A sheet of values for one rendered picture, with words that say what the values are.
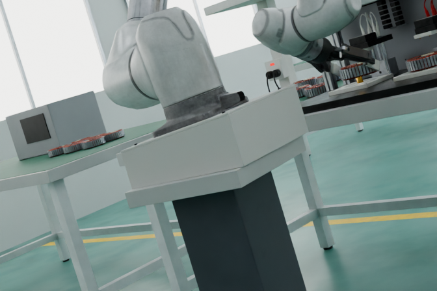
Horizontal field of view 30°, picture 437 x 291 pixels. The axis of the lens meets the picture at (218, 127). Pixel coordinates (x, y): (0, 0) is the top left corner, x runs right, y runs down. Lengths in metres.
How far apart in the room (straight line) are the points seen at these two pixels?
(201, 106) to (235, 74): 6.80
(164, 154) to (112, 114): 5.68
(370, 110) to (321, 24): 0.35
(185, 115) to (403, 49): 1.12
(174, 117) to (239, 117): 0.19
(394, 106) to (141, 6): 0.72
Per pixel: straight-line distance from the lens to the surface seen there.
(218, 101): 1.86
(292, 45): 2.13
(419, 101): 2.19
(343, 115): 2.34
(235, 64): 8.69
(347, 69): 2.35
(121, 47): 2.06
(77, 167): 3.42
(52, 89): 7.20
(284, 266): 1.96
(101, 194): 7.34
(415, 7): 2.74
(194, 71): 1.85
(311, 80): 3.48
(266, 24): 2.09
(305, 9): 2.05
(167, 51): 1.86
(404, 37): 2.78
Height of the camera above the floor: 0.99
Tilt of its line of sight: 5 degrees down
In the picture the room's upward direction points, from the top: 17 degrees counter-clockwise
